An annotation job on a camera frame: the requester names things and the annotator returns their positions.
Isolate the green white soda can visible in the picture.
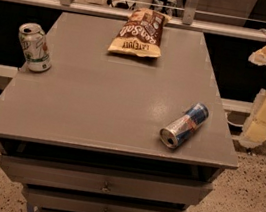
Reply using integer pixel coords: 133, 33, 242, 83
18, 22, 52, 73

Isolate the grey drawer cabinet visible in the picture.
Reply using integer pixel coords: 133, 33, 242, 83
0, 13, 238, 212

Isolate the brown sea salt chip bag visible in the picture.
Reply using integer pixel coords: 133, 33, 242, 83
108, 8, 171, 58

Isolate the blue silver energy drink can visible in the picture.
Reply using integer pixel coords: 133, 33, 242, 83
160, 103, 209, 149

